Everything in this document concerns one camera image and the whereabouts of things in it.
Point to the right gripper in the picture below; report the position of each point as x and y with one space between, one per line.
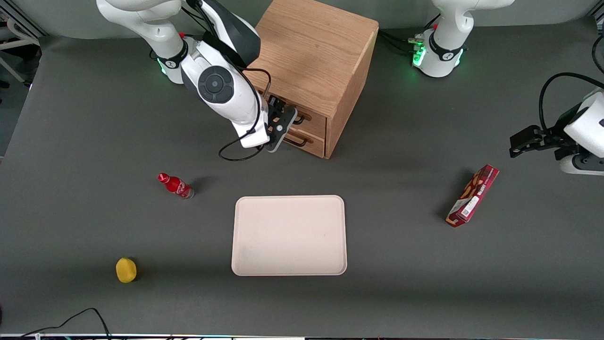
273 104

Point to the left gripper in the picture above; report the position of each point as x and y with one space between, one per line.
558 132

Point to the wooden drawer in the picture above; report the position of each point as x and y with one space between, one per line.
317 125
317 148

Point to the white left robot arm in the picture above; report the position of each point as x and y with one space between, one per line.
443 52

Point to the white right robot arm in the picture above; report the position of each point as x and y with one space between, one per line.
217 85

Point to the wooden drawer at cabinet base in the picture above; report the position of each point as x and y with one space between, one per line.
317 148

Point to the wooden drawer cabinet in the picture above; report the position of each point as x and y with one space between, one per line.
311 47

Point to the red cookie box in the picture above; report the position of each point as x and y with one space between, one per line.
472 196

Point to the small red cola bottle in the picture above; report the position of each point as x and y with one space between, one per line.
177 186

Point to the beige plastic tray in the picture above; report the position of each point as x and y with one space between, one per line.
288 236

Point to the yellow lemon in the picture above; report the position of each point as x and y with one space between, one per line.
126 270

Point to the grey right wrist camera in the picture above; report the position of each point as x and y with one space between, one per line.
282 130

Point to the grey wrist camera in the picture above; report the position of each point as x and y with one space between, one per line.
585 166
282 130

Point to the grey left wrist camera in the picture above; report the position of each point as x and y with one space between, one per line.
585 166

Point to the white metal frame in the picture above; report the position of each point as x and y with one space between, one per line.
19 43

